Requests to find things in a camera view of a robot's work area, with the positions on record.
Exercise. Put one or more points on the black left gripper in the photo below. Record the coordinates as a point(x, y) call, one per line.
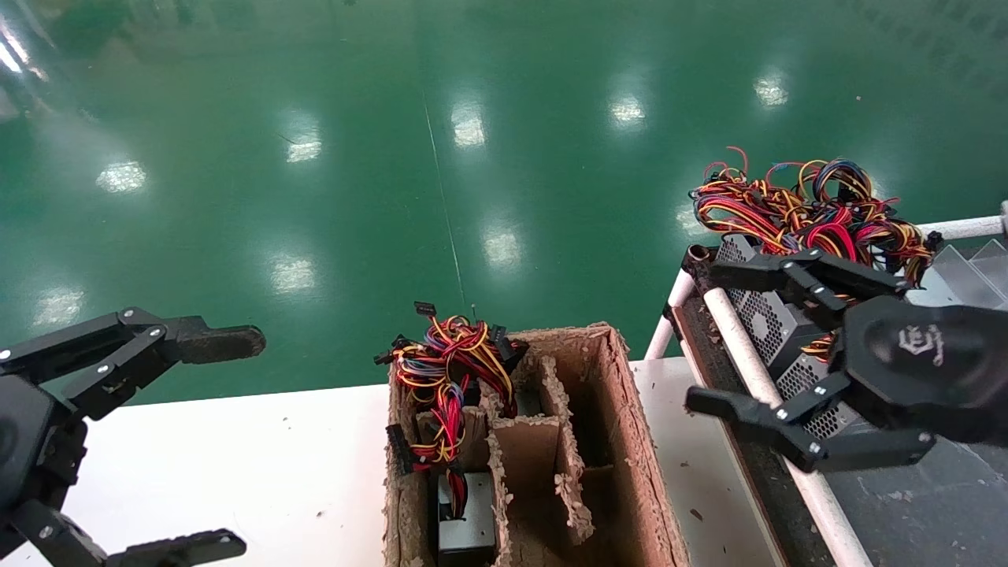
point(27, 441)

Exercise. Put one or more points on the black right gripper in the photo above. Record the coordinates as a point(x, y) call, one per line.
point(921, 370)

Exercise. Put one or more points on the translucent plastic sheet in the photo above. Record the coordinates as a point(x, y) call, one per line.
point(976, 272)

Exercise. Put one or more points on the dark grey cart mat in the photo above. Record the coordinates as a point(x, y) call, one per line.
point(929, 512)

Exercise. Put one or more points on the brown pulp cardboard divider box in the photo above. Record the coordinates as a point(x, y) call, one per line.
point(630, 441)

